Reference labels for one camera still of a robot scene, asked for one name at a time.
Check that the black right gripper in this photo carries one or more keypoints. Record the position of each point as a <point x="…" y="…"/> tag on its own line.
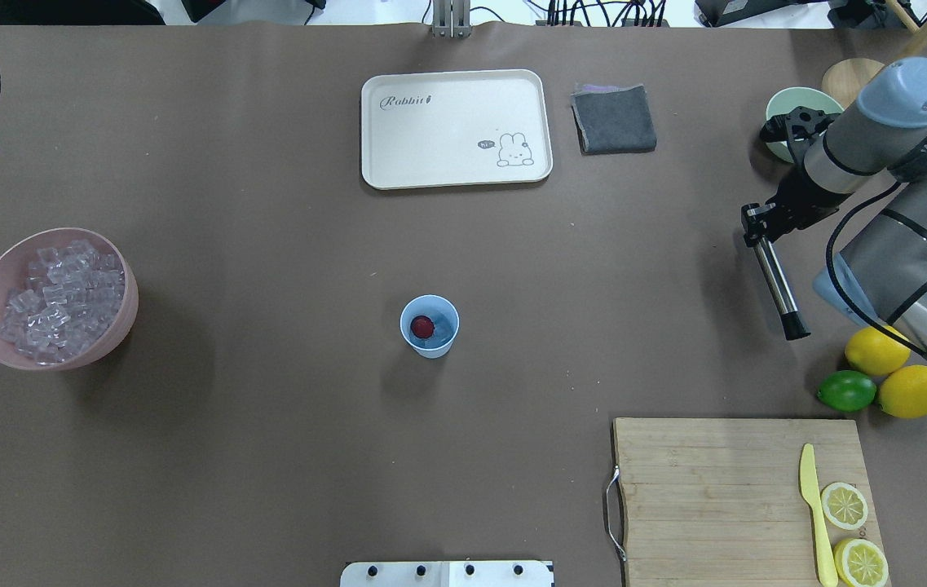
<point x="794" y="196"/>

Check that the steel muddler black tip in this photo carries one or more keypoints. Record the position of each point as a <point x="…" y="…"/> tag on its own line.
<point x="790" y="317"/>

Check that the red strawberry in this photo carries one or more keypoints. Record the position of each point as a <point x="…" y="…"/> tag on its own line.
<point x="422" y="327"/>

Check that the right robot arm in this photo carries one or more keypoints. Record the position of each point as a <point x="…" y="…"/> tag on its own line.
<point x="880" y="276"/>

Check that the wooden cup tree stand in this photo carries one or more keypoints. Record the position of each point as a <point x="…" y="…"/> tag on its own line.
<point x="843" y="80"/>

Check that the pink bowl of ice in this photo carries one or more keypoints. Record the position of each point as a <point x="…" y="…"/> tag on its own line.
<point x="67" y="298"/>

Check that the light blue plastic cup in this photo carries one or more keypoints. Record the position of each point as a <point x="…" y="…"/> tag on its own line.
<point x="445" y="317"/>

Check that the mint green bowl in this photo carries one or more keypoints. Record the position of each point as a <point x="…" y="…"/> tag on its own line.
<point x="789" y="110"/>

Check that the yellow lemon far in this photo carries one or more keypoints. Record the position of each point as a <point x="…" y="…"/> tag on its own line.
<point x="874" y="353"/>

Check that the yellow lemon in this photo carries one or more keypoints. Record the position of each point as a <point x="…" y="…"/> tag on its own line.
<point x="874" y="353"/>
<point x="904" y="392"/>

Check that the green lime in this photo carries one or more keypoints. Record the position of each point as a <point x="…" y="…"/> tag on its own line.
<point x="847" y="391"/>

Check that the grey folded cloth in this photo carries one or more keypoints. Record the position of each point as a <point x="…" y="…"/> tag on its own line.
<point x="611" y="120"/>

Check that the yellow lemon near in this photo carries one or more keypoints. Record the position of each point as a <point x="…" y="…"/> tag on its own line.
<point x="904" y="392"/>

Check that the yellow plastic knife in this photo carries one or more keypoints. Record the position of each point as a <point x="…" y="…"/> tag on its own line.
<point x="809" y="490"/>

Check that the lemon slice upper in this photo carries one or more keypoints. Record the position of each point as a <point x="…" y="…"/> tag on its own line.
<point x="844" y="506"/>

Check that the lemon slice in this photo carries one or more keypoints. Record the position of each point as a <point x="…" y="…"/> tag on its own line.
<point x="860" y="562"/>
<point x="844" y="506"/>

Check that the wooden cutting board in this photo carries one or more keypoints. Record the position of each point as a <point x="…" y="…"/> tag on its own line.
<point x="716" y="501"/>

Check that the lemon slice lower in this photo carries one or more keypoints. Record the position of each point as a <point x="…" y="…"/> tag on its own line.
<point x="860" y="562"/>

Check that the cream rabbit tray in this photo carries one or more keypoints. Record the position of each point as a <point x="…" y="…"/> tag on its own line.
<point x="460" y="128"/>

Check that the aluminium frame post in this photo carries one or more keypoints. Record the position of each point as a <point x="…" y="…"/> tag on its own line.
<point x="451" y="18"/>

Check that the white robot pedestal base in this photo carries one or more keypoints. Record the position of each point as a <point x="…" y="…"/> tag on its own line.
<point x="450" y="573"/>

